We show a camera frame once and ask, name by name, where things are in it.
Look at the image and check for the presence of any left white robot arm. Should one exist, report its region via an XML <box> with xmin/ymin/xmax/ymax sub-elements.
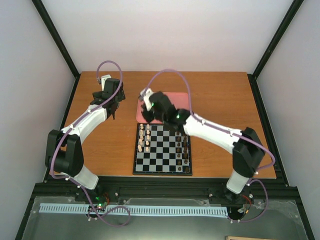
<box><xmin>45</xmin><ymin>75</ymin><xmax>126</xmax><ymax>202</ymax></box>

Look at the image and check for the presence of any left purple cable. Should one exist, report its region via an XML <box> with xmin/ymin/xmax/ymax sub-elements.
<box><xmin>49</xmin><ymin>59</ymin><xmax>131</xmax><ymax>228</ymax></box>

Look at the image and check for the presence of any pink plastic tray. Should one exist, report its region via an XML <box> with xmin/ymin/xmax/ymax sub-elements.
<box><xmin>136</xmin><ymin>92</ymin><xmax>190</xmax><ymax>124</ymax></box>

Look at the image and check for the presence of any black aluminium frame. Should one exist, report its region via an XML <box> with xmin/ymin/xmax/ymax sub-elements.
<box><xmin>15</xmin><ymin>0</ymin><xmax>315</xmax><ymax>240</ymax></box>

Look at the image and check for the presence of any light blue cable duct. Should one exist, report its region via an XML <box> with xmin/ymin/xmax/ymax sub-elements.
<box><xmin>38</xmin><ymin>203</ymin><xmax>228</xmax><ymax>218</ymax></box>

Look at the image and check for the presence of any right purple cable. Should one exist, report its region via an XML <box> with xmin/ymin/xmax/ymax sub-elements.
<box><xmin>139</xmin><ymin>69</ymin><xmax>276</xmax><ymax>223</ymax></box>

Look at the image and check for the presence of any purple cable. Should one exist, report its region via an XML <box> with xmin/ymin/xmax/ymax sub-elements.
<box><xmin>139</xmin><ymin>69</ymin><xmax>276</xmax><ymax>223</ymax></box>
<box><xmin>49</xmin><ymin>59</ymin><xmax>131</xmax><ymax>228</ymax></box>

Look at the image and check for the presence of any clear acrylic sheet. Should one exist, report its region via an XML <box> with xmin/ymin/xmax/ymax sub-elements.
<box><xmin>22</xmin><ymin>197</ymin><xmax>307</xmax><ymax>240</ymax></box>

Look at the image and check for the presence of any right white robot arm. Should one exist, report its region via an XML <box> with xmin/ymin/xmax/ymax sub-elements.
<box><xmin>139</xmin><ymin>88</ymin><xmax>266</xmax><ymax>195</ymax></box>

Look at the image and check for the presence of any brown chess pieces back row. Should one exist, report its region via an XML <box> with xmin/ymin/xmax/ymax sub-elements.
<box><xmin>182</xmin><ymin>136</ymin><xmax>189</xmax><ymax>165</ymax></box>

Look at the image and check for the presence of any black white chess board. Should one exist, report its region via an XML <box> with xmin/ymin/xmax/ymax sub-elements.
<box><xmin>132</xmin><ymin>123</ymin><xmax>193</xmax><ymax>176</ymax></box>

